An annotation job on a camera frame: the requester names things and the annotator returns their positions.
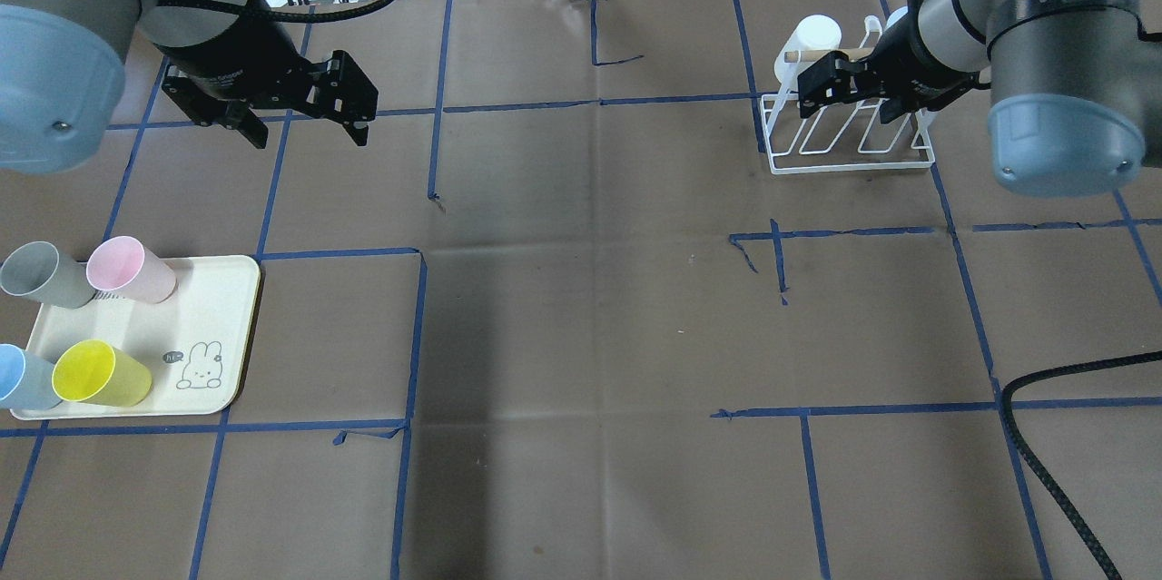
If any yellow plastic cup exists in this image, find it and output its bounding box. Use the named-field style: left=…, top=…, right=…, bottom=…
left=51, top=339, right=153, bottom=408

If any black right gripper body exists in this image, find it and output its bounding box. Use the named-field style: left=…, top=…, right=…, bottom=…
left=797, top=14, right=963, bottom=113

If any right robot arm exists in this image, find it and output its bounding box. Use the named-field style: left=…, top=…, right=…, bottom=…
left=797, top=0, right=1161, bottom=198

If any light blue cup front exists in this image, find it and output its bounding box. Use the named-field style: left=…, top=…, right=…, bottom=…
left=1, top=343, right=63, bottom=410

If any white wire cup rack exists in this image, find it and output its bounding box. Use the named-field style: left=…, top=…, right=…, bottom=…
left=759, top=51, right=935, bottom=176

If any cream serving tray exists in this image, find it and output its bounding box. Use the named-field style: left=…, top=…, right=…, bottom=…
left=12, top=256, right=261, bottom=420

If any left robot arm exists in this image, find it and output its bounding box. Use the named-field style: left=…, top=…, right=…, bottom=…
left=1, top=0, right=390, bottom=176

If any grey plastic cup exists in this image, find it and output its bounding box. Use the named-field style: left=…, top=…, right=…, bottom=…
left=1, top=241, right=98, bottom=309

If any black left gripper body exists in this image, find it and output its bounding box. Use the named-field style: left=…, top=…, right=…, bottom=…
left=162, top=17, right=379, bottom=129

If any light blue cup back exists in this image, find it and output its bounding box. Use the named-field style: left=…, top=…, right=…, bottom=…
left=884, top=6, right=909, bottom=33

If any pink plastic cup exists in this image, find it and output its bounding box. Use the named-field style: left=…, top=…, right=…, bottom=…
left=84, top=236, right=178, bottom=305

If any white plastic cup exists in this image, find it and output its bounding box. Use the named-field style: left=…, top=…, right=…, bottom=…
left=773, top=14, right=842, bottom=84

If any light blue cup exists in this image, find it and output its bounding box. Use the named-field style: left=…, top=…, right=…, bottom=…
left=884, top=6, right=909, bottom=33
left=1, top=343, right=63, bottom=410

